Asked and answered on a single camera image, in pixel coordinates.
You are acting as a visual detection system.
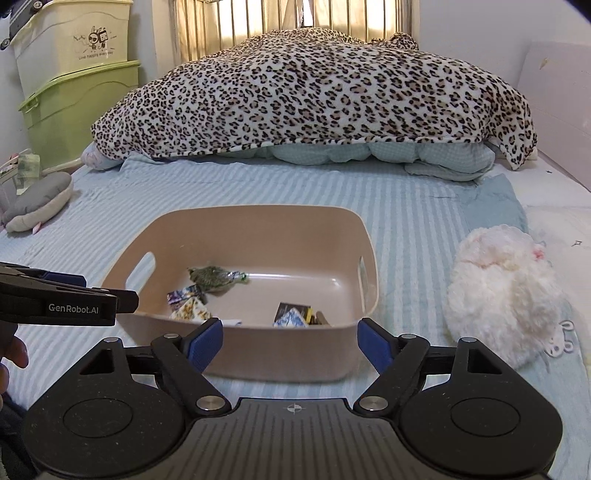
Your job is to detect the blue white patterned box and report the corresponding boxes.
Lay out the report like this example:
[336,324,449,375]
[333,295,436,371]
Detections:
[273,309,308,328]

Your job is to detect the light green quilted duvet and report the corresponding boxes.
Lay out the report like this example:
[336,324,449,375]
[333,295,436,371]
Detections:
[190,142,495,182]

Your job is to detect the small black box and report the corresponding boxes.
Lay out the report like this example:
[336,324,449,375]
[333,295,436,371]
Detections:
[274,302,314,324]

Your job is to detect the white yellow patterned scrunchie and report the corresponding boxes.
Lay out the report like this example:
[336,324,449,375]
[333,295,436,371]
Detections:
[170,297,211,323]

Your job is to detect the cream plastic storage box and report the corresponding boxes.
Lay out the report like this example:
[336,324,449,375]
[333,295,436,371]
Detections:
[1,0,132,97]

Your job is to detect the window security bars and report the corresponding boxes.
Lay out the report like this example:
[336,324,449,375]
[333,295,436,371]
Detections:
[172,0,420,62]

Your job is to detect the brown hair clip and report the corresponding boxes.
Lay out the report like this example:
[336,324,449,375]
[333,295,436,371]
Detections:
[307,311,329,326]

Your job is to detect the white fluffy plush toy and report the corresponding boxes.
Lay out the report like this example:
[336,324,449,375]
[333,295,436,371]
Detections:
[444,224,565,369]

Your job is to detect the green dried herb bag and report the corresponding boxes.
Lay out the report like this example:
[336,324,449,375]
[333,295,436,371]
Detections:
[187,266,249,293]

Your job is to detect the grey beige plush toy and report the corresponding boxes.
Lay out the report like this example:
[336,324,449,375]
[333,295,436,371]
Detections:
[1,171,74,233]

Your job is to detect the beige plastic storage bin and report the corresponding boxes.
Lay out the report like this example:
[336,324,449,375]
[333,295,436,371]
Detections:
[102,205,379,383]

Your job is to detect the pink floral pillow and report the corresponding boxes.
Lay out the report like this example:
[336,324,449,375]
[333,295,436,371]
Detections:
[80,142,123,171]

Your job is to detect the pink headboard panel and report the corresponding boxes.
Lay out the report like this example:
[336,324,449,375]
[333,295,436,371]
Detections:
[518,41,591,188]

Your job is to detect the leopard print blanket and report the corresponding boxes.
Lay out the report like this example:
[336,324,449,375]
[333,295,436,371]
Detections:
[91,28,538,169]

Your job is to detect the green plastic storage box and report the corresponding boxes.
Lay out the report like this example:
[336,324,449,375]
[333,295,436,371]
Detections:
[19,60,140,170]

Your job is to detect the person's left hand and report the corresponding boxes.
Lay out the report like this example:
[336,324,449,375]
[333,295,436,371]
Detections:
[0,322,29,395]

